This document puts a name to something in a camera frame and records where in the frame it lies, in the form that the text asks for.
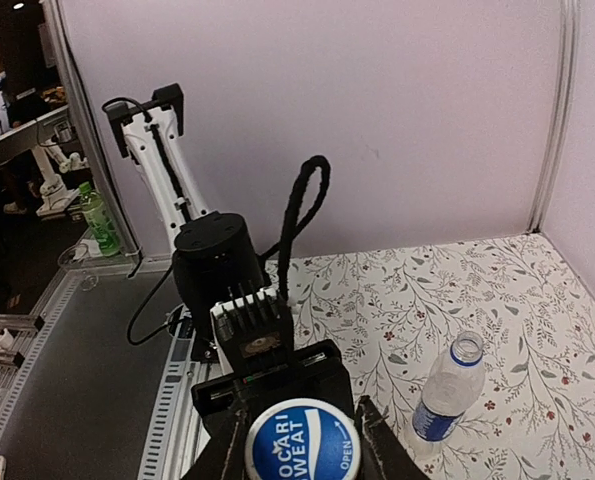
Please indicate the green drink bottle background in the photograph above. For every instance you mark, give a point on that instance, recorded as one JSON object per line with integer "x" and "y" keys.
{"x": 100, "y": 223}

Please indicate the clear bottle white cap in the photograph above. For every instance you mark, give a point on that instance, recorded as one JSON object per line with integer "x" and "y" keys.
{"x": 302, "y": 438}

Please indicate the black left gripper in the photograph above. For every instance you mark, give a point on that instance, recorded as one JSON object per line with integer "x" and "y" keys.
{"x": 319, "y": 374}

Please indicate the aluminium front rail frame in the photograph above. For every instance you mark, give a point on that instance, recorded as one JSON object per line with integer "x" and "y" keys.
{"x": 104, "y": 390}

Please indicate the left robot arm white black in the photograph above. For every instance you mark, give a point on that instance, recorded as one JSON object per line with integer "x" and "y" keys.
{"x": 212, "y": 252}

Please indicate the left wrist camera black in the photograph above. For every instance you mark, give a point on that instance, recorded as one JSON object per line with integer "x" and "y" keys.
{"x": 253, "y": 332}

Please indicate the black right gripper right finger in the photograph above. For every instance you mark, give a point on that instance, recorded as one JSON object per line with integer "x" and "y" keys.
{"x": 383, "y": 457}

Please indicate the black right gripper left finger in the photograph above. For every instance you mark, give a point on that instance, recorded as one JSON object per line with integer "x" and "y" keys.
{"x": 223, "y": 456}

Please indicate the left aluminium corner post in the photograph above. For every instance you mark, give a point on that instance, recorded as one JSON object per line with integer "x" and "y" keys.
{"x": 570, "y": 25}

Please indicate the background desk with clutter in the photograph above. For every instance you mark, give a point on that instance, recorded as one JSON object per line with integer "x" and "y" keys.
{"x": 32, "y": 123}

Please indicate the Pepsi bottle blue label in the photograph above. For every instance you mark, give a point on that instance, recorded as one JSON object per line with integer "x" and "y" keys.
{"x": 455, "y": 382}

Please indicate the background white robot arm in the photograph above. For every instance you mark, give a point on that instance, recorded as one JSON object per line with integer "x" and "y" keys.
{"x": 52, "y": 163}

